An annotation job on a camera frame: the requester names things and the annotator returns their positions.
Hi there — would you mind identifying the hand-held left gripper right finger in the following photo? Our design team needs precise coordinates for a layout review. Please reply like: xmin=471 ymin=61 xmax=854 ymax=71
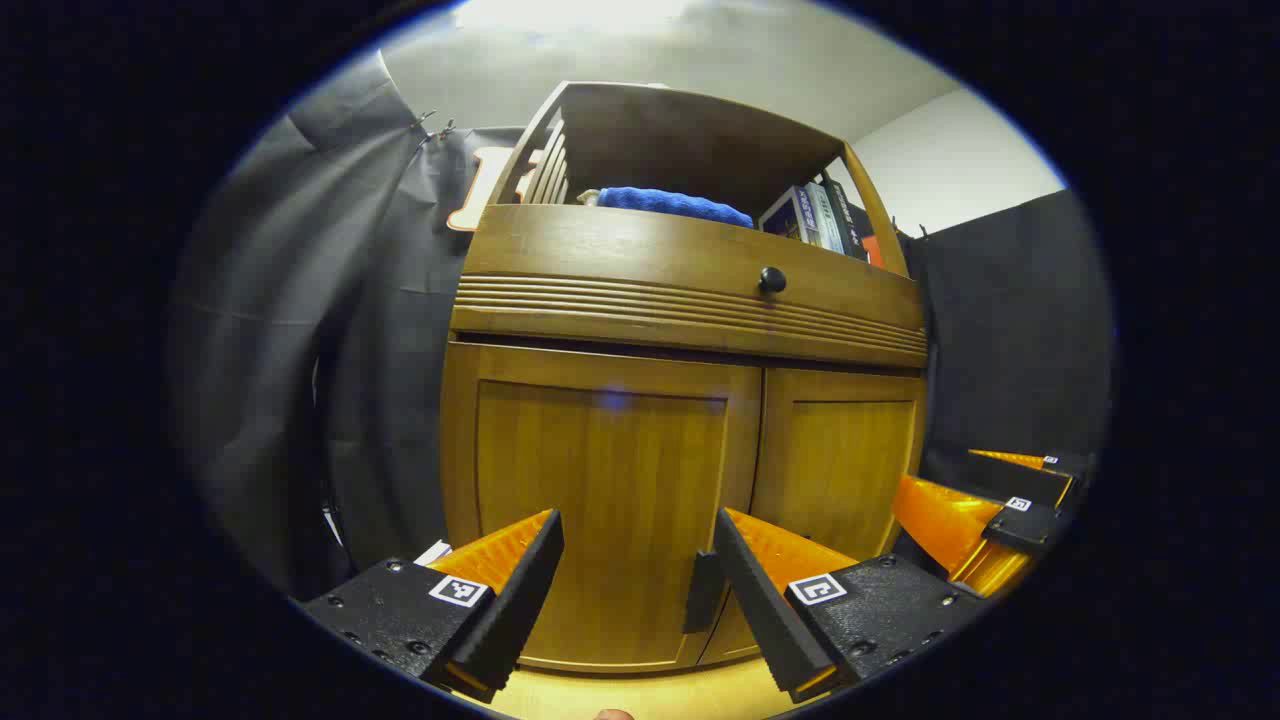
xmin=712 ymin=507 xmax=986 ymax=704

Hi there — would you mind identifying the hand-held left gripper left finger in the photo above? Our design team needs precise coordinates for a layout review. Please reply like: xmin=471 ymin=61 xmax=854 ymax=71
xmin=300 ymin=508 xmax=566 ymax=704

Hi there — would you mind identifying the wooden double-door shoe cabinet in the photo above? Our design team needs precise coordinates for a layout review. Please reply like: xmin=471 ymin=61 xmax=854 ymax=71
xmin=440 ymin=82 xmax=929 ymax=676

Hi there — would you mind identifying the black backdrop cloth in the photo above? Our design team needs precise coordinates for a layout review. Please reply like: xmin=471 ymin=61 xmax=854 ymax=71
xmin=905 ymin=188 xmax=1114 ymax=491
xmin=168 ymin=50 xmax=526 ymax=601

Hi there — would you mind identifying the grey book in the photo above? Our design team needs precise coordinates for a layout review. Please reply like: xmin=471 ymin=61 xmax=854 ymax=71
xmin=805 ymin=182 xmax=847 ymax=256

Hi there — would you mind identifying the white and blue book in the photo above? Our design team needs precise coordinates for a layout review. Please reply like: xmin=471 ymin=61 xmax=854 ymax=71
xmin=758 ymin=185 xmax=821 ymax=251

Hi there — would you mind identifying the wooden drawer with black knob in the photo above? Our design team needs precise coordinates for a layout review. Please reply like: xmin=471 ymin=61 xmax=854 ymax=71
xmin=450 ymin=205 xmax=929 ymax=369

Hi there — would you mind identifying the blue towel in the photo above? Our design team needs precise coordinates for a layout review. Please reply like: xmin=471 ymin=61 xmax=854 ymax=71
xmin=597 ymin=186 xmax=754 ymax=229

